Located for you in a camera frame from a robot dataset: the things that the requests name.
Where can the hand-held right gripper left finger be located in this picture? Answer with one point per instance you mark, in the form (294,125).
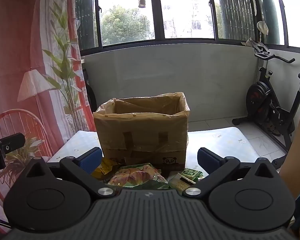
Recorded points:
(91,160)

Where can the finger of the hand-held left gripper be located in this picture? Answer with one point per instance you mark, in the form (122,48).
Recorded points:
(11,142)

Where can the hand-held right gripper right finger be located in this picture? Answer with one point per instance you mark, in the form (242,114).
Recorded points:
(208,160)

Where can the yellow snack packet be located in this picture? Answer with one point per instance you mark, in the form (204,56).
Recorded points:
(106,167)

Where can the brown cardboard box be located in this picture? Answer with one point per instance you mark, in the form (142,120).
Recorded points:
(145,161)

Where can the clear plastic box liner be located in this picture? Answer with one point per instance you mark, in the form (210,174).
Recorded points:
(140,130)

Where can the person's right forearm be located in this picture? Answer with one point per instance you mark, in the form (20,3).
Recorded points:
(297,155)

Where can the green snack packet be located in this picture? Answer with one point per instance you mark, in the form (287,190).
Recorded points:
(190,173)

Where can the floral tablecloth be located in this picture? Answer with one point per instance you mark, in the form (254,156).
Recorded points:
(227,142)

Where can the clear cracker packet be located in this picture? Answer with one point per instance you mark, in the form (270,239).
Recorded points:
(180,185)

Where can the large colourful snack bag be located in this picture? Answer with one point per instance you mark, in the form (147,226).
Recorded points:
(137,176)

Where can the black exercise bike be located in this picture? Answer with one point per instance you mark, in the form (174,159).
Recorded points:
(258,100)

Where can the printed plant curtain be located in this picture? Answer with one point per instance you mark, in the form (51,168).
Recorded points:
(27,55)

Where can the white plastic bag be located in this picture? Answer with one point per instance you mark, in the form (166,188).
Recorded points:
(262,27)

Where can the black window frame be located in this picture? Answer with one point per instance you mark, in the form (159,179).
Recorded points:
(157,17)

